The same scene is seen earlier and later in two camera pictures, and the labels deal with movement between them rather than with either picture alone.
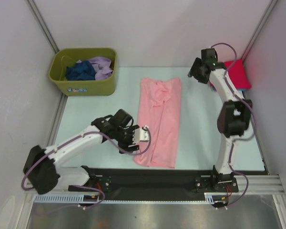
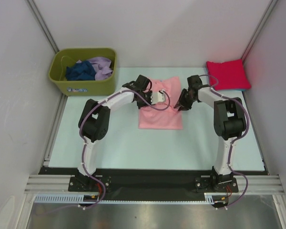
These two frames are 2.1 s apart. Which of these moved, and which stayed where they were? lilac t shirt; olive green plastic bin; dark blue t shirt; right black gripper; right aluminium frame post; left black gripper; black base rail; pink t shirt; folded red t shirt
Moved: right black gripper; pink t shirt; left black gripper
Stayed: black base rail; folded red t shirt; olive green plastic bin; lilac t shirt; right aluminium frame post; dark blue t shirt
